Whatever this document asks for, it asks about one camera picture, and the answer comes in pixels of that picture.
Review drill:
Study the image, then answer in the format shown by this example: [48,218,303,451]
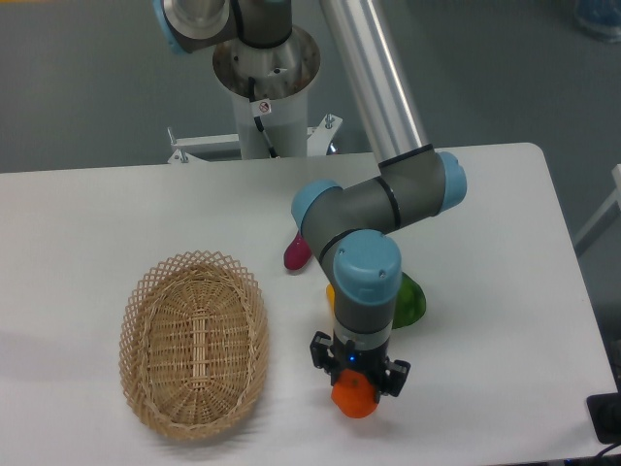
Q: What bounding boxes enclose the oval wicker basket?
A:
[119,250,270,441]

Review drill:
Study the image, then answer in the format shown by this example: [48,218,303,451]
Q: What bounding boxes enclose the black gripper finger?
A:
[373,357,410,402]
[310,331,340,377]

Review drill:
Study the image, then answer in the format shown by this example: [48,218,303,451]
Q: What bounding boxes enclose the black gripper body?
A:
[330,335,389,383]

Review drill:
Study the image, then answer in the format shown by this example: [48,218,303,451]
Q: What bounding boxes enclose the black pedestal cable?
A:
[246,76,280,159]

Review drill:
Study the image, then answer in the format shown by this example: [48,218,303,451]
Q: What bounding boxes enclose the blue object top right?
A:
[573,0,620,44]

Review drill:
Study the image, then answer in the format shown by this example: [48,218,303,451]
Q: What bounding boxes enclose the black device at table edge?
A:
[586,392,620,445]

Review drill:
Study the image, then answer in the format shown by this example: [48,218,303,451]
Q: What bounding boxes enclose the yellow mango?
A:
[326,284,335,314]

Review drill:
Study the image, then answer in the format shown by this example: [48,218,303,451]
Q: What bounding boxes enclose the white frame at right edge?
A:
[572,164,620,257]

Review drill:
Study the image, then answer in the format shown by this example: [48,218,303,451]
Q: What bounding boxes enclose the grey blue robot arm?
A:
[153,1,467,406]

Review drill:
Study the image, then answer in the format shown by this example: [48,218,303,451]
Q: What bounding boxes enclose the purple sweet potato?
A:
[283,232,312,272]

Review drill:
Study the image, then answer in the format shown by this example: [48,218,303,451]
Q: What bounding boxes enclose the orange fruit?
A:
[331,369,378,418]

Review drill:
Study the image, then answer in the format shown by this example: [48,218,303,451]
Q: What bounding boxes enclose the green bok choy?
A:
[392,272,427,329]

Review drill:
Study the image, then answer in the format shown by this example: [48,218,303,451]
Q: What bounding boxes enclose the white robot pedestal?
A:
[168,25,343,164]

